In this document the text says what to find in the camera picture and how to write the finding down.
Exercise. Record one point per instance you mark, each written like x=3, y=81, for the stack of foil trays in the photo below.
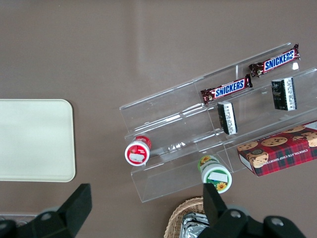
x=194, y=224

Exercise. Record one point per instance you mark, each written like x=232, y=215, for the Snickers bar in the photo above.
x=276, y=62
x=227, y=89

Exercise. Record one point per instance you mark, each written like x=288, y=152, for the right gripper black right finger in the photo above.
x=218, y=215

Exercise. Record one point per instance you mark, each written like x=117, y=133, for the clear acrylic stepped shelf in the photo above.
x=178, y=124

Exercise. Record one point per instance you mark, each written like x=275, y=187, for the light wicker basket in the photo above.
x=178, y=215

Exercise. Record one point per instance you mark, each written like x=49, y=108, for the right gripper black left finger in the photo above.
x=71, y=210

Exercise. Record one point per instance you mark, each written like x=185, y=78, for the red tartan cookie box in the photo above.
x=284, y=153

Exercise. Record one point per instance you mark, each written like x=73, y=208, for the small black box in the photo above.
x=283, y=94
x=227, y=117

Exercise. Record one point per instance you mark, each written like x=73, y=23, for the green lid yogurt cup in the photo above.
x=215, y=177

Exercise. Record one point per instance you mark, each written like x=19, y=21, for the beige plastic tray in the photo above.
x=34, y=141

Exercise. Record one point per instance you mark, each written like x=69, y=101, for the red lid yogurt cup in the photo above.
x=137, y=154

